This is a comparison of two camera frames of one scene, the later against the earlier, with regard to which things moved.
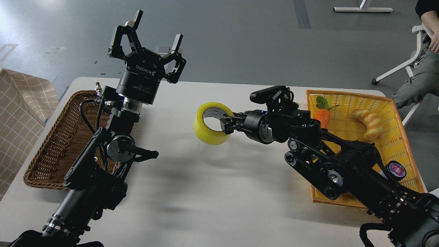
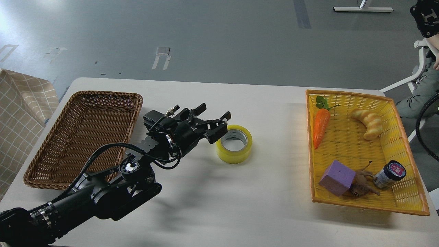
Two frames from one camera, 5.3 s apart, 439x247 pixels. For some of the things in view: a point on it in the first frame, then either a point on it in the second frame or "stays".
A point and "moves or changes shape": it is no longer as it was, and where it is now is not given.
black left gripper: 141,80 to 185,128
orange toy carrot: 323,114 stays
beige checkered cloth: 26,102 stays
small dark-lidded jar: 395,170 stays
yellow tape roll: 204,133 moves or changes shape
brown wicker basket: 67,138 stays
